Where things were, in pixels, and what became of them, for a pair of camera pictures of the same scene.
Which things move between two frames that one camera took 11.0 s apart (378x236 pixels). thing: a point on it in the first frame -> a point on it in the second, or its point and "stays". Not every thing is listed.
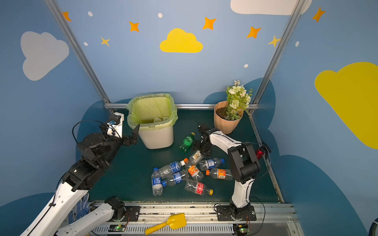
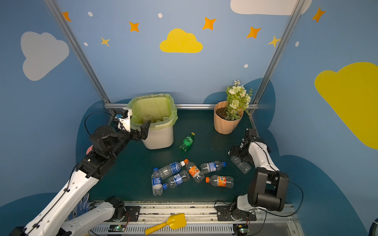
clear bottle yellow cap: (198, 188) -> (147, 117)
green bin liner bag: (151, 111) stays
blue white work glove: (79, 209) stays
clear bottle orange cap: (220, 173) -> (228, 181)
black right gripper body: (204, 144) -> (237, 152)
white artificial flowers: (237, 101) stays
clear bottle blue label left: (156, 182) stays
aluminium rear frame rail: (114, 106) stays
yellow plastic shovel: (175, 221) stays
